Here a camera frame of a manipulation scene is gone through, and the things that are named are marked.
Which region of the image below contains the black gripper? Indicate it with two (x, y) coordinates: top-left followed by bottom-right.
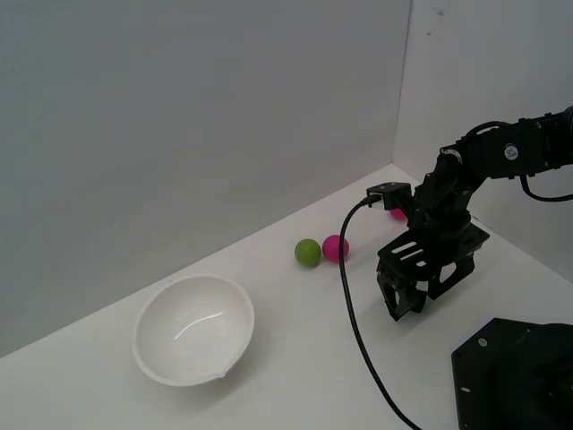
(376, 160), (492, 323)

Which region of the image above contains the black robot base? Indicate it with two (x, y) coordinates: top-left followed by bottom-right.
(449, 317), (573, 430)

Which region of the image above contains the white bowl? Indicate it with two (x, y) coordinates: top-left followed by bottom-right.
(132, 273), (256, 389)

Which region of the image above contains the green ball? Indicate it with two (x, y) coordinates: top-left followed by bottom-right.
(294, 237), (322, 269)

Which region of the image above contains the thick black camera cable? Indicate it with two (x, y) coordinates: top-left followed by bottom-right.
(338, 196), (424, 430)

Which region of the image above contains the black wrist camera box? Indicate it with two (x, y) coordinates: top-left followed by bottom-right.
(365, 181), (412, 211)

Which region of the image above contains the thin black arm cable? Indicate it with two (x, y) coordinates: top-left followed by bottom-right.
(518, 172), (573, 202)

